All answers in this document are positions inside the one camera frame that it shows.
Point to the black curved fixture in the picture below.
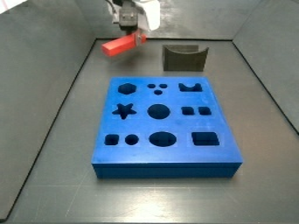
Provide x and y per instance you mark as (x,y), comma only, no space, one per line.
(185,58)

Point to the red rectangular block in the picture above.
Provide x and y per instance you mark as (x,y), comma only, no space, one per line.
(121,45)

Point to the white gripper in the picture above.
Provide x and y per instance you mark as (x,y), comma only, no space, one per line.
(135,14)

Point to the blue shape sorting board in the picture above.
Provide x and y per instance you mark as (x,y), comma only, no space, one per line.
(163,130)

